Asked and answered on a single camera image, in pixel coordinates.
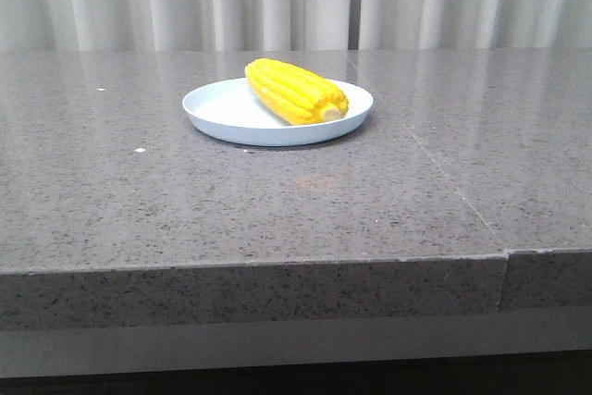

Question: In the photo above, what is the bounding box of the light blue round plate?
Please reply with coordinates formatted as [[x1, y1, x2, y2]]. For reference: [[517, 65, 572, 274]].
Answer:
[[182, 78, 374, 147]]

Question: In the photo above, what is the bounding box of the grey pleated curtain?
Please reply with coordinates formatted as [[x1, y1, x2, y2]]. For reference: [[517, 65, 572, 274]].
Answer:
[[1, 0, 591, 52]]

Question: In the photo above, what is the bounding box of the yellow corn cob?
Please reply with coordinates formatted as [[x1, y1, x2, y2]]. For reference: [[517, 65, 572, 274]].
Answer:
[[245, 58, 350, 126]]

